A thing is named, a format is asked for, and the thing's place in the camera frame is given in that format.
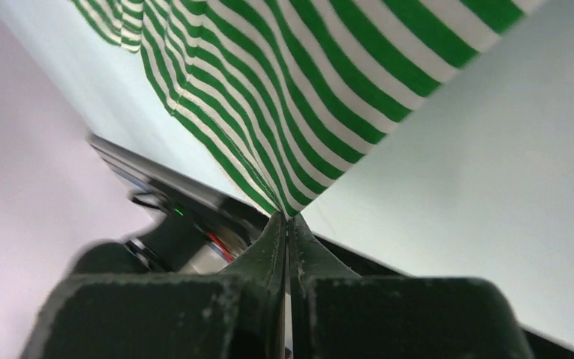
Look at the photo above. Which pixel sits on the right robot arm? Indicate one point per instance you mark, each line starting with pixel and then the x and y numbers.
pixel 168 243

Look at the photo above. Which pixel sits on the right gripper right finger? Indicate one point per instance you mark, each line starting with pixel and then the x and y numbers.
pixel 338 313

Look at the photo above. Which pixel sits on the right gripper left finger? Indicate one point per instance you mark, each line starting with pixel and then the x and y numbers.
pixel 109 305

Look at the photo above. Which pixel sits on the green white striped garment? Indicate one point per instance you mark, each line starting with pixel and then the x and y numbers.
pixel 288 95

